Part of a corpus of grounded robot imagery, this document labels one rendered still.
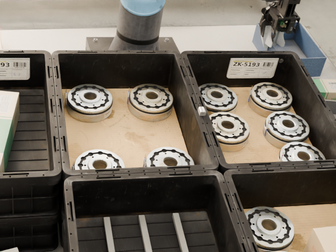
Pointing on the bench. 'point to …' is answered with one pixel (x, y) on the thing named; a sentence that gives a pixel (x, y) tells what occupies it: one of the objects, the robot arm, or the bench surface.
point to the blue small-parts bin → (311, 64)
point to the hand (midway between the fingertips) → (268, 45)
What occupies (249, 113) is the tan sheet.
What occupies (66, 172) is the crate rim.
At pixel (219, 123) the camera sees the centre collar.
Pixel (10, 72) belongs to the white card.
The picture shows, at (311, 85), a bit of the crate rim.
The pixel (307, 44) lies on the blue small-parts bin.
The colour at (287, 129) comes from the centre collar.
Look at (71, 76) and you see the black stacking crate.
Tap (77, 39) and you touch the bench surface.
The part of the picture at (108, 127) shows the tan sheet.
